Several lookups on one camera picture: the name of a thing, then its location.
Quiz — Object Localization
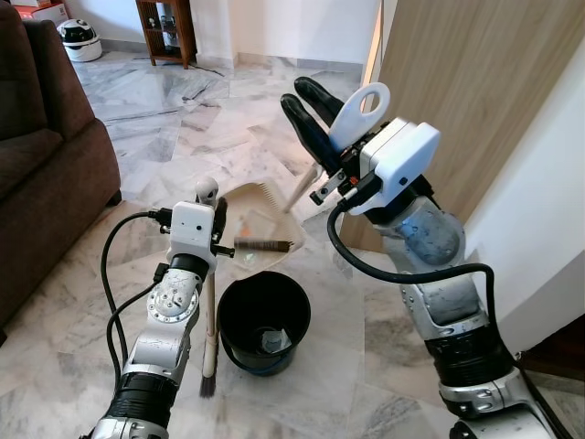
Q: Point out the brown wooden shelf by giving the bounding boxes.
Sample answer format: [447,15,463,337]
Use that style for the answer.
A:
[135,0,197,70]

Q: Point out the pale crumpled scrap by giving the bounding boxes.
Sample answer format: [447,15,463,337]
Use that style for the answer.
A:
[259,329,294,356]

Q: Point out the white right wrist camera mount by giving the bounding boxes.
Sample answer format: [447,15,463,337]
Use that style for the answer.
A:
[358,117,441,216]

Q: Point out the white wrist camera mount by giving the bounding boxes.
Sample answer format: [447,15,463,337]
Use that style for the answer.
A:
[169,201,218,273]
[358,117,441,216]

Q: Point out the beige long-handled dustpan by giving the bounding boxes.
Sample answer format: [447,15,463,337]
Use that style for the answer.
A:
[219,82,392,275]

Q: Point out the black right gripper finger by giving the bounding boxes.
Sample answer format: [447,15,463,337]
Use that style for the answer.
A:
[280,92,344,179]
[293,76,346,129]

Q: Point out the light wood panel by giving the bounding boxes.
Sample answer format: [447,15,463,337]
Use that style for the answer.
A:
[340,0,585,255]

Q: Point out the red white box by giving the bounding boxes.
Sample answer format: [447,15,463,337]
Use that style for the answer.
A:
[11,0,72,27]

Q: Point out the black plastic bucket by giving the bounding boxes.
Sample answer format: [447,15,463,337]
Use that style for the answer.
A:
[217,272,312,378]

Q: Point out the white round appliance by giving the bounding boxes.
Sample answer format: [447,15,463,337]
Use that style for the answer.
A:
[57,18,103,63]

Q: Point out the dark brown stick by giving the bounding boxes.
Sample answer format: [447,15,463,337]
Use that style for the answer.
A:
[234,238,294,253]

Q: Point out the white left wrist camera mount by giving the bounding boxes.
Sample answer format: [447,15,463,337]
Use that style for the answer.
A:
[169,201,218,273]

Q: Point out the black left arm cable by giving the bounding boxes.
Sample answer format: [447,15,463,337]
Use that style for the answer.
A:
[99,210,176,367]
[105,284,161,380]

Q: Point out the beige broom blue bristles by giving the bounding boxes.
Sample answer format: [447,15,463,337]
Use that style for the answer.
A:
[194,177,223,399]

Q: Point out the brown fabric sofa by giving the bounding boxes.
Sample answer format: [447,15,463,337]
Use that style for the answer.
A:
[0,0,122,347]

